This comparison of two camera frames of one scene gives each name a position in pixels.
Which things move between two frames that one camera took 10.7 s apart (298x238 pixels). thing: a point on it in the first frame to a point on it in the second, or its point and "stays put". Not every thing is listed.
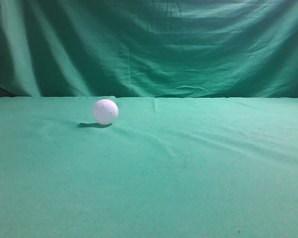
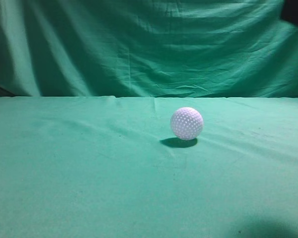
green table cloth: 167,167 stays put
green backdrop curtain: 149,48 stays put
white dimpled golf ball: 105,111 to 186,123
